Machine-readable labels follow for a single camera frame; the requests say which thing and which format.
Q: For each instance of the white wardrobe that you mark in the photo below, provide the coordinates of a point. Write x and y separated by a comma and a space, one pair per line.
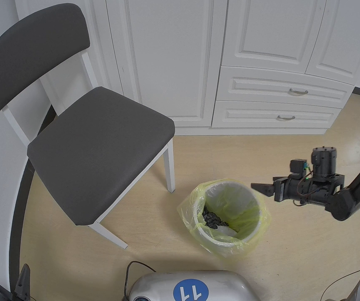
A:
173, 42

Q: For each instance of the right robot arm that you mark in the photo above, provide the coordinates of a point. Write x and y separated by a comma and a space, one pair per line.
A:
346, 203

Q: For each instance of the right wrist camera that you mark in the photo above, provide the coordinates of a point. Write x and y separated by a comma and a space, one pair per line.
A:
297, 166

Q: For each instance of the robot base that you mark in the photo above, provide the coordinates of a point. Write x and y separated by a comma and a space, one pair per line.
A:
195, 285

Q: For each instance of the crumpled black plastic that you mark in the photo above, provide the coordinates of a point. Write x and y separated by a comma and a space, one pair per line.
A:
213, 219

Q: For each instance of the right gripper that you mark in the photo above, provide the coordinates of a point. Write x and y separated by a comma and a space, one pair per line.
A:
292, 190

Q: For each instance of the grey padded white-framed chair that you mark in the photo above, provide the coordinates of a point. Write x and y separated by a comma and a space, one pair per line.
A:
98, 143

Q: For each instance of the white trash bin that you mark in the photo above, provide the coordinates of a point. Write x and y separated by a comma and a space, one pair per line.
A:
202, 230

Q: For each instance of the yellow plastic bag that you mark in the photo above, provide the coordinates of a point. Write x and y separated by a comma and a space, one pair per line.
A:
186, 210

